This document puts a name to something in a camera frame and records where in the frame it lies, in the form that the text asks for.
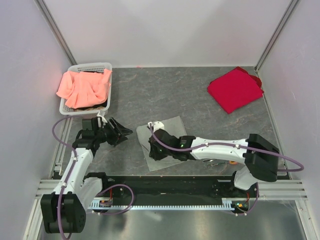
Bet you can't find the red folded napkin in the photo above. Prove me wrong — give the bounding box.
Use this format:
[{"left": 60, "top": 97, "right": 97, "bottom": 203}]
[{"left": 207, "top": 66, "right": 264, "bottom": 114}]

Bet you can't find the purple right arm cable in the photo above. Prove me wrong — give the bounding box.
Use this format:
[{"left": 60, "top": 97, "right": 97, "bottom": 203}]
[{"left": 147, "top": 123, "right": 305, "bottom": 173}]

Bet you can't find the white plastic basket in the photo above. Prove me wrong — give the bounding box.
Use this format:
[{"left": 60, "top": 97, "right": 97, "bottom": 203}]
[{"left": 59, "top": 62, "right": 113, "bottom": 116}]

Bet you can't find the left aluminium frame post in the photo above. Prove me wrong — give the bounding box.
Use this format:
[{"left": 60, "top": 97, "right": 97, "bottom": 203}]
[{"left": 34, "top": 0, "right": 78, "bottom": 65}]

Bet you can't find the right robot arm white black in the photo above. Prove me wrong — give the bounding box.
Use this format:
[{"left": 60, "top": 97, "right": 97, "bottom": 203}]
[{"left": 148, "top": 129, "right": 279, "bottom": 197}]

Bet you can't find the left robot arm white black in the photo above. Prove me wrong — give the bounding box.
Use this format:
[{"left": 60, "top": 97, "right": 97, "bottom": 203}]
[{"left": 40, "top": 116, "right": 132, "bottom": 240}]

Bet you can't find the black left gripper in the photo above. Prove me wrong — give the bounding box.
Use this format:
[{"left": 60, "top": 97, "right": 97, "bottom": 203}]
[{"left": 94, "top": 117, "right": 133, "bottom": 147}]

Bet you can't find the grey cloth napkin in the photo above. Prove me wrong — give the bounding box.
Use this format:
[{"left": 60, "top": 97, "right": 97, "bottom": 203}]
[{"left": 135, "top": 115, "right": 187, "bottom": 173}]

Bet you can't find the white slotted cable duct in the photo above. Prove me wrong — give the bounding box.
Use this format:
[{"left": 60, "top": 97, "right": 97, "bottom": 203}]
[{"left": 88, "top": 198, "right": 248, "bottom": 212}]

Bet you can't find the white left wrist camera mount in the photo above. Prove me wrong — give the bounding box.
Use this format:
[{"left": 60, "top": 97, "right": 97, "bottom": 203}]
[{"left": 96, "top": 110, "right": 108, "bottom": 127}]

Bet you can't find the salmon pink cloth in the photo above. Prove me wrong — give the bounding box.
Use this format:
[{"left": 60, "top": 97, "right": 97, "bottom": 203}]
[{"left": 56, "top": 68, "right": 112, "bottom": 109}]

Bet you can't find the silver spoon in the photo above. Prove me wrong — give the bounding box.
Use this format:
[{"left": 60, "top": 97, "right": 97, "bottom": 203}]
[{"left": 207, "top": 161, "right": 228, "bottom": 168}]

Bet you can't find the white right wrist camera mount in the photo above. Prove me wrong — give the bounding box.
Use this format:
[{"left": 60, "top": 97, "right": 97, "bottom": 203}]
[{"left": 147, "top": 121, "right": 165, "bottom": 132}]

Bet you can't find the right aluminium frame post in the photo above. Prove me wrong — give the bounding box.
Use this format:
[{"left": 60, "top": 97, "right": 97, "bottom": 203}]
[{"left": 254, "top": 0, "right": 300, "bottom": 74}]

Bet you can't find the aluminium frame post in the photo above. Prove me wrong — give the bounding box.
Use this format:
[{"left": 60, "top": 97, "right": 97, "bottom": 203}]
[
  {"left": 254, "top": 0, "right": 300, "bottom": 74},
  {"left": 34, "top": 0, "right": 78, "bottom": 65}
]

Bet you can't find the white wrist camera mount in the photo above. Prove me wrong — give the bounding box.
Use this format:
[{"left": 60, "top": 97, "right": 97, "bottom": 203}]
[
  {"left": 96, "top": 110, "right": 108, "bottom": 127},
  {"left": 147, "top": 121, "right": 165, "bottom": 132}
]

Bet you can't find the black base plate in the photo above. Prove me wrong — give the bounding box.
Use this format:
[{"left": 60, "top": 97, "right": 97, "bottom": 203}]
[{"left": 84, "top": 172, "right": 257, "bottom": 199}]

